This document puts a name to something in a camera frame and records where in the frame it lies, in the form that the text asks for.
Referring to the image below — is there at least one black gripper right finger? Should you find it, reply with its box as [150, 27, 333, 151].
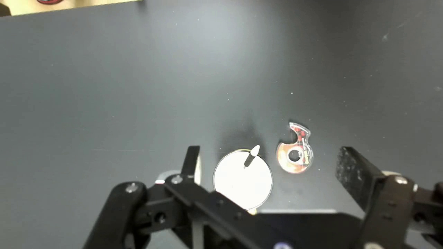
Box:
[333, 146, 443, 249]

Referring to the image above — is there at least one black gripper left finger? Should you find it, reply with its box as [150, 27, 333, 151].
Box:
[81, 146, 240, 249]

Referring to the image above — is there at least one yellow cup with white interior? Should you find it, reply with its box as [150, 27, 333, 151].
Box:
[213, 149, 273, 216]

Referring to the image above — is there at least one orange patterned small object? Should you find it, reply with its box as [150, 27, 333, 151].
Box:
[275, 121, 315, 176]

